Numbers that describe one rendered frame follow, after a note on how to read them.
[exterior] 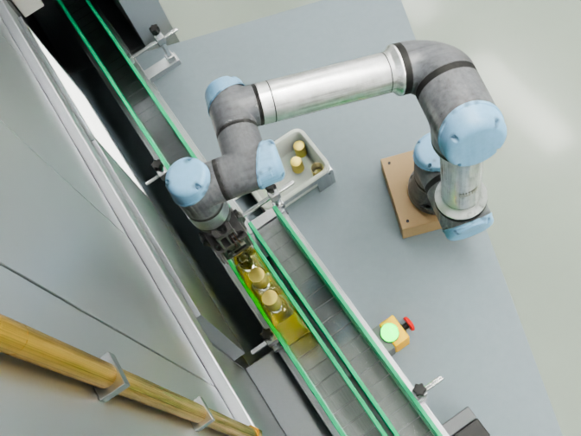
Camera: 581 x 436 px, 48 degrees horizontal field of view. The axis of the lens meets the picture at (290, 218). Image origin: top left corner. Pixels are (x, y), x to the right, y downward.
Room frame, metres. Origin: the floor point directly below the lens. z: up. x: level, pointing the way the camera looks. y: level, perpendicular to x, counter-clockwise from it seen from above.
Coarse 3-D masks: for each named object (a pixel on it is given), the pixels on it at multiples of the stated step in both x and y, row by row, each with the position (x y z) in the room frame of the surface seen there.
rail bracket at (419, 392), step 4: (440, 376) 0.21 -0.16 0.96; (436, 380) 0.21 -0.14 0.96; (440, 380) 0.20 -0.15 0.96; (416, 384) 0.21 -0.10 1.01; (420, 384) 0.20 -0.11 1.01; (428, 384) 0.20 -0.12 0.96; (432, 384) 0.20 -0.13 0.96; (436, 384) 0.20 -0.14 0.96; (416, 388) 0.20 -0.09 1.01; (420, 388) 0.20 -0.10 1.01; (424, 388) 0.19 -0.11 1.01; (428, 388) 0.20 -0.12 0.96; (412, 392) 0.20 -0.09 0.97; (416, 392) 0.19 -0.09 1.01; (420, 392) 0.19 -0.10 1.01; (424, 392) 0.19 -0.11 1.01; (416, 396) 0.19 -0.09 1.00; (420, 396) 0.19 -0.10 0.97; (424, 396) 0.18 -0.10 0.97; (420, 400) 0.18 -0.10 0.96; (424, 400) 0.19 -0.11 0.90; (420, 404) 0.18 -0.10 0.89; (424, 404) 0.18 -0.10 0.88
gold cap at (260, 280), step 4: (256, 268) 0.53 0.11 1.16; (260, 268) 0.53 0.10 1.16; (252, 272) 0.53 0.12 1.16; (256, 272) 0.52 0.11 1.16; (260, 272) 0.52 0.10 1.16; (264, 272) 0.52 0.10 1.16; (252, 276) 0.52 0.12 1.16; (256, 276) 0.52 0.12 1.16; (260, 276) 0.51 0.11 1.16; (264, 276) 0.51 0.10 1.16; (252, 280) 0.51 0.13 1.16; (256, 280) 0.51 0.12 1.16; (260, 280) 0.50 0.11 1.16; (264, 280) 0.51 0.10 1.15; (268, 280) 0.51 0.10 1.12; (256, 284) 0.51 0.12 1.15; (260, 284) 0.50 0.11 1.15; (264, 284) 0.50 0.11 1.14; (260, 288) 0.50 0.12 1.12
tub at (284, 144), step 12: (288, 132) 1.01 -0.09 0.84; (300, 132) 0.99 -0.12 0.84; (276, 144) 0.99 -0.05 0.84; (288, 144) 0.99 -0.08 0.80; (312, 144) 0.94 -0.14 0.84; (288, 156) 0.98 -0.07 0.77; (312, 156) 0.93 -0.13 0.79; (288, 168) 0.94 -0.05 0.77; (324, 168) 0.86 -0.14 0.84; (288, 180) 0.91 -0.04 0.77; (300, 180) 0.89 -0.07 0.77; (312, 180) 0.84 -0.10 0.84; (252, 192) 0.88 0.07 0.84; (264, 192) 0.90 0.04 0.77; (288, 192) 0.87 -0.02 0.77; (264, 204) 0.83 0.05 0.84
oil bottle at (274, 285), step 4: (268, 272) 0.55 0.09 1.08; (268, 276) 0.53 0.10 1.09; (272, 276) 0.54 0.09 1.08; (272, 280) 0.52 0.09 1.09; (276, 280) 0.53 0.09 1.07; (252, 284) 0.53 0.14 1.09; (272, 284) 0.51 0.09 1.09; (276, 284) 0.51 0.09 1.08; (252, 288) 0.53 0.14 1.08; (256, 288) 0.52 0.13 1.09; (268, 288) 0.51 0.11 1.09; (272, 288) 0.50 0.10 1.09; (276, 288) 0.50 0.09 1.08; (280, 288) 0.50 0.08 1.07; (256, 292) 0.51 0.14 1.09; (260, 292) 0.51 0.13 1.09; (276, 292) 0.50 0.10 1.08; (280, 292) 0.50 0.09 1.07; (256, 296) 0.51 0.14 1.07; (260, 296) 0.50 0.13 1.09; (284, 296) 0.50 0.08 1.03; (260, 300) 0.49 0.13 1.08; (288, 300) 0.50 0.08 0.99
